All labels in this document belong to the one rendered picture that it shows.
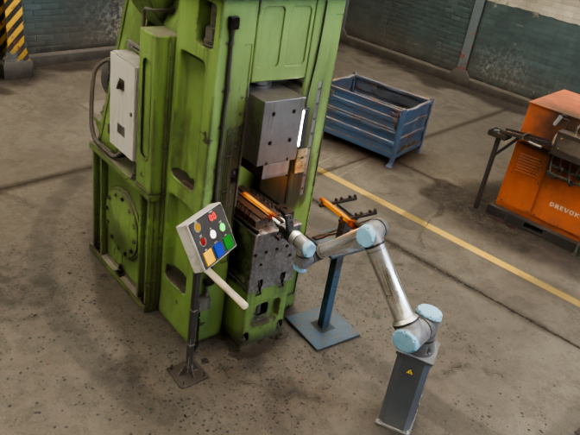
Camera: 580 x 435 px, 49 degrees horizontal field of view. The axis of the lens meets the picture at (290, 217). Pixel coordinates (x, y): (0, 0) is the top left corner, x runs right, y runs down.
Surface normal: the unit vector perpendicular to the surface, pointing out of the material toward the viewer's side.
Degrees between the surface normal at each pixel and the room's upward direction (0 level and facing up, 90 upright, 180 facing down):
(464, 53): 90
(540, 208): 90
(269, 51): 90
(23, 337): 0
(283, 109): 90
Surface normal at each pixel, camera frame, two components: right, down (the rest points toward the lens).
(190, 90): -0.77, 0.19
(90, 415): 0.14, -0.86
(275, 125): 0.62, 0.46
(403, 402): -0.39, 0.40
